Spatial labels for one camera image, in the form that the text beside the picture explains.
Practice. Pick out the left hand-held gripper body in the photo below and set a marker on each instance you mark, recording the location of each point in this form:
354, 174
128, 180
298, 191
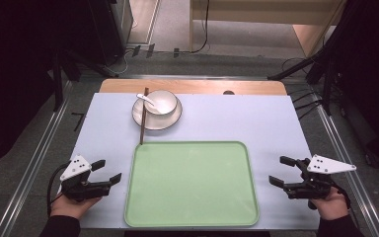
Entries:
79, 189

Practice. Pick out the white plate with dark rim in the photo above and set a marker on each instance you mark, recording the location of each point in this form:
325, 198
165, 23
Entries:
164, 121

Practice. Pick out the green plastic tray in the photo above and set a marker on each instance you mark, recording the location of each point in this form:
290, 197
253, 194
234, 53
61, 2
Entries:
190, 184

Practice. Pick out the brown wooden chopsticks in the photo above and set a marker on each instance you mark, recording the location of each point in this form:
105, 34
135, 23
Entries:
143, 125

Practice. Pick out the light wooden cabinet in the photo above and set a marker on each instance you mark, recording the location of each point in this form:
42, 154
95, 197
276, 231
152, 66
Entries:
260, 10

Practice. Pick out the pale blue table mat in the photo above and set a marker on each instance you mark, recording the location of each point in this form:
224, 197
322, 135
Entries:
276, 131

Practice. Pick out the metal floor rail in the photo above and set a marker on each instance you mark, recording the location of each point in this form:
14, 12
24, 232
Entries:
29, 171
348, 158

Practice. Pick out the black cabinet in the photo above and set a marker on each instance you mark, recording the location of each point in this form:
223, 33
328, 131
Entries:
107, 29

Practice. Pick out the person's left hand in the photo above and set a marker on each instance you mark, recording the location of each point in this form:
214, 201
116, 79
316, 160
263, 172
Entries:
67, 207

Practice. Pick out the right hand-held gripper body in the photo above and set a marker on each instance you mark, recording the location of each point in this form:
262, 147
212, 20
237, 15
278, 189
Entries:
312, 184

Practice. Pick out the white bowl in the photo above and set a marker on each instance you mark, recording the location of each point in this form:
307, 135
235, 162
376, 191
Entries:
166, 100

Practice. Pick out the white ceramic spoon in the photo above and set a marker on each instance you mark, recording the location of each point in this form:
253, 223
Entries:
146, 98

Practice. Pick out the wooden table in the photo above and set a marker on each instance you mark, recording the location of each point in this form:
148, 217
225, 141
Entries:
194, 86

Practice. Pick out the black stand leg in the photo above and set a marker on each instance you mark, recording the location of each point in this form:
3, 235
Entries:
296, 67
79, 62

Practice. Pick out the person's right hand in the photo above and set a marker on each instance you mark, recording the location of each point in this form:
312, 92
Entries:
332, 205

